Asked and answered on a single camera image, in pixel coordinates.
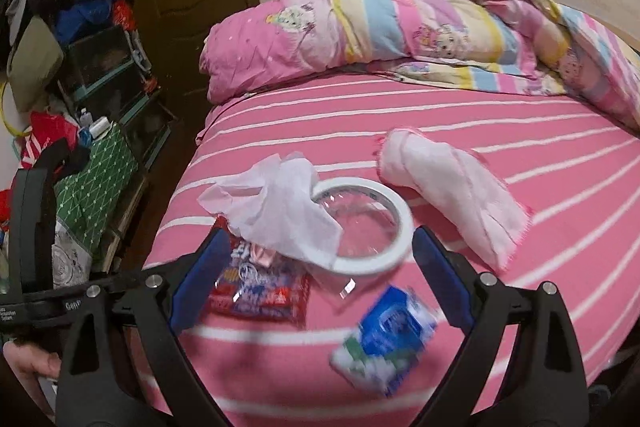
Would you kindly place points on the olive green bag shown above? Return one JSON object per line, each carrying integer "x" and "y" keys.
{"x": 32, "y": 64}

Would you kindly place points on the person's left hand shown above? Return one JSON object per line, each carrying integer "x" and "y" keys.
{"x": 29, "y": 362}

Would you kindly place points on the white bottle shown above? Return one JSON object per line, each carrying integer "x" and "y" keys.
{"x": 99, "y": 127}

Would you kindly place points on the white tape roll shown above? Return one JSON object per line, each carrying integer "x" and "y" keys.
{"x": 376, "y": 223}

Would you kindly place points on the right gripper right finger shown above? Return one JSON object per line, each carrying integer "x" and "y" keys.
{"x": 519, "y": 362}

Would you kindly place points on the green patterned bag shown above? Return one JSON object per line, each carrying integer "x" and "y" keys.
{"x": 87, "y": 200}

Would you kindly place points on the pink striped bed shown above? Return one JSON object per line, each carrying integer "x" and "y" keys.
{"x": 575, "y": 171}

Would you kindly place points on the pink pastel striped quilt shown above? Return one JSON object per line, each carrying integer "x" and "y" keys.
{"x": 530, "y": 47}

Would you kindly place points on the cluttered shelf rack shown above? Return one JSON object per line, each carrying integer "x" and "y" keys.
{"x": 107, "y": 73}

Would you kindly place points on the blue white tissue packet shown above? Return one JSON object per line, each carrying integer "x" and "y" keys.
{"x": 386, "y": 344}

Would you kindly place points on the white tissue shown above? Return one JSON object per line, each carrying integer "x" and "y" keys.
{"x": 270, "y": 205}

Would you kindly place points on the red white bag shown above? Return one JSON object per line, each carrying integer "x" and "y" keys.
{"x": 46, "y": 129}

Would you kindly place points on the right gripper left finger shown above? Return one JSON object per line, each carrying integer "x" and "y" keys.
{"x": 160, "y": 303}

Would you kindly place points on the red snack wrapper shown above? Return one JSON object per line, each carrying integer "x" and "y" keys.
{"x": 247, "y": 290}

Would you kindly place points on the white pink-edged mesh cloth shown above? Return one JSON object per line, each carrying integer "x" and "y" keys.
{"x": 459, "y": 184}

